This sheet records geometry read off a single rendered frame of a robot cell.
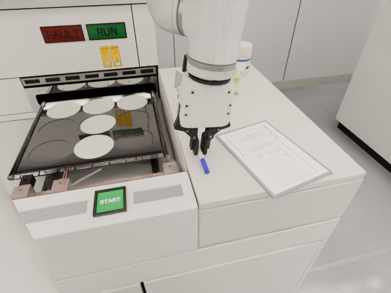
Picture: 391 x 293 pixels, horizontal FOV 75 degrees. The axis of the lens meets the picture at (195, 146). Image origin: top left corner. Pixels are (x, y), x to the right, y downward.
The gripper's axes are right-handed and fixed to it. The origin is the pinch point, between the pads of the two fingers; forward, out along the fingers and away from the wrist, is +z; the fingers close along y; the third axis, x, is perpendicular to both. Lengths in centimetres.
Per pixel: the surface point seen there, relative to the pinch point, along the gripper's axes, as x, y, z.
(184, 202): 12.3, 5.5, 3.4
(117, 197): 8.8, 17.1, 4.2
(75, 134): -23.0, 29.1, 12.0
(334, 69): -197, -216, 59
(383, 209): -29, -138, 85
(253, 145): 1.0, -12.2, 0.7
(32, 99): -47, 46, 14
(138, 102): -37.4, 10.9, 10.1
